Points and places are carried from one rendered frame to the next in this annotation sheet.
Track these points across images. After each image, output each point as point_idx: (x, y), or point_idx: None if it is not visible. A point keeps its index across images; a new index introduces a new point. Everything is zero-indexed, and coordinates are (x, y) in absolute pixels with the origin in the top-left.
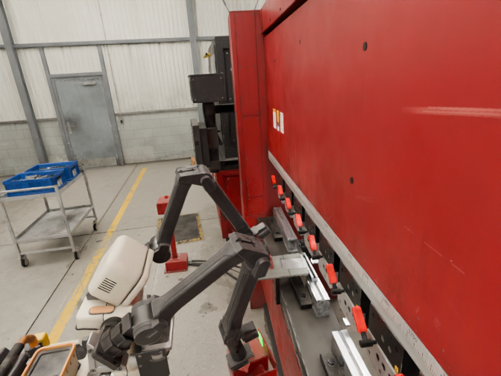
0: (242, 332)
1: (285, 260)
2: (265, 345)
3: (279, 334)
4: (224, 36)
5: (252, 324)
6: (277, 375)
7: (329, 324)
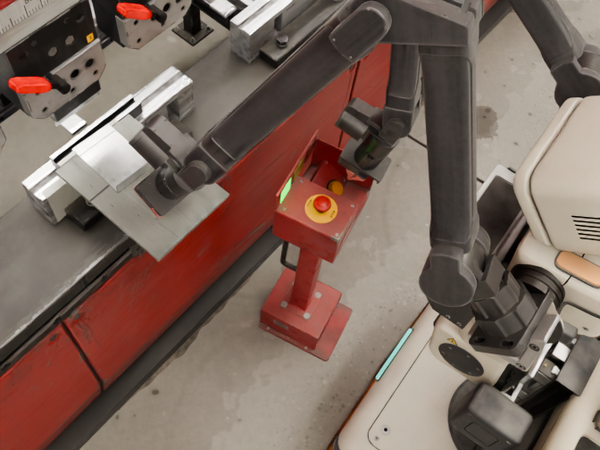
0: (375, 111)
1: (112, 178)
2: (298, 167)
3: (152, 301)
4: None
5: (354, 103)
6: (132, 396)
7: (195, 85)
